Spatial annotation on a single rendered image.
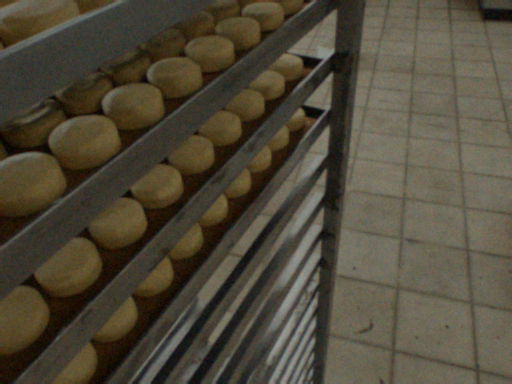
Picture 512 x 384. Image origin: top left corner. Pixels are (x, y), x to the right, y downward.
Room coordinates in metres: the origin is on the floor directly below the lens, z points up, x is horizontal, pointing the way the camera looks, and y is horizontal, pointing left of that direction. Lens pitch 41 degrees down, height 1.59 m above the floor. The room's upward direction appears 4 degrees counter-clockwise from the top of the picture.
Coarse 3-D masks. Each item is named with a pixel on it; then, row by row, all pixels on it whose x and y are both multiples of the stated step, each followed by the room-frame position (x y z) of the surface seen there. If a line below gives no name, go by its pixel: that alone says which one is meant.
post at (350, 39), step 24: (360, 0) 0.56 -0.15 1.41; (336, 24) 0.58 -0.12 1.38; (360, 24) 0.57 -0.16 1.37; (336, 48) 0.57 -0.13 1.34; (360, 48) 0.58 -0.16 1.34; (336, 72) 0.57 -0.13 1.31; (336, 96) 0.57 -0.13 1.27; (336, 120) 0.57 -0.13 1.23; (336, 144) 0.57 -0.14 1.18; (336, 168) 0.57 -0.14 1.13; (336, 192) 0.56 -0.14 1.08; (336, 216) 0.56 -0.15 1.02; (336, 240) 0.57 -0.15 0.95; (336, 264) 0.58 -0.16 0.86
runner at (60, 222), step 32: (320, 0) 0.53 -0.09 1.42; (288, 32) 0.46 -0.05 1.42; (256, 64) 0.40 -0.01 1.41; (192, 96) 0.31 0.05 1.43; (224, 96) 0.35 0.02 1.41; (160, 128) 0.27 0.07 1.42; (192, 128) 0.30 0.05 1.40; (128, 160) 0.24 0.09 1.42; (160, 160) 0.27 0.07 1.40; (96, 192) 0.22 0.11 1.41; (32, 224) 0.18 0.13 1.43; (64, 224) 0.19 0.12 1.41; (0, 256) 0.16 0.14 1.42; (32, 256) 0.17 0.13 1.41; (0, 288) 0.15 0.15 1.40
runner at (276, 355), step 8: (312, 280) 0.61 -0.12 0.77; (312, 288) 0.58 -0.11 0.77; (304, 296) 0.56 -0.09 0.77; (312, 296) 0.55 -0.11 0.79; (304, 304) 0.54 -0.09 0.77; (296, 312) 0.52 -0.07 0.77; (304, 312) 0.52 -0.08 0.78; (296, 320) 0.50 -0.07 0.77; (288, 328) 0.49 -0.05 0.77; (296, 328) 0.48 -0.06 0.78; (280, 336) 0.47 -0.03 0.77; (288, 336) 0.45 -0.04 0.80; (280, 344) 0.45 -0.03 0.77; (288, 344) 0.45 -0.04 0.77; (272, 352) 0.44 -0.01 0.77; (280, 352) 0.42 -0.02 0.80; (272, 360) 0.42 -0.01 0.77; (280, 360) 0.42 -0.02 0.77; (264, 368) 0.40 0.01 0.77; (272, 368) 0.39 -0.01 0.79; (264, 376) 0.39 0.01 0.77
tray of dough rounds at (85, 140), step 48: (240, 0) 0.58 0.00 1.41; (288, 0) 0.55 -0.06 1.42; (144, 48) 0.44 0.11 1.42; (192, 48) 0.42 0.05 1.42; (240, 48) 0.45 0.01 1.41; (96, 96) 0.34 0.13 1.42; (144, 96) 0.33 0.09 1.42; (0, 144) 0.27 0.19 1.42; (48, 144) 0.30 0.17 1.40; (96, 144) 0.26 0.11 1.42; (0, 192) 0.21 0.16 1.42; (48, 192) 0.22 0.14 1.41; (0, 240) 0.19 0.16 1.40
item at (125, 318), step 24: (312, 120) 0.58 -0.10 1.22; (288, 144) 0.52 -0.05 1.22; (264, 168) 0.47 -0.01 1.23; (240, 192) 0.41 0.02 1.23; (216, 216) 0.37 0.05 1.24; (192, 240) 0.33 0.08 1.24; (216, 240) 0.34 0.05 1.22; (168, 264) 0.30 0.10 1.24; (192, 264) 0.31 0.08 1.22; (144, 288) 0.27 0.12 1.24; (168, 288) 0.28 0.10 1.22; (120, 312) 0.24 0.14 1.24; (144, 312) 0.25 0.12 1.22; (96, 336) 0.22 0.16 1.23; (120, 336) 0.22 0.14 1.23; (72, 360) 0.19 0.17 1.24; (96, 360) 0.20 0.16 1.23; (120, 360) 0.20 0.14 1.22
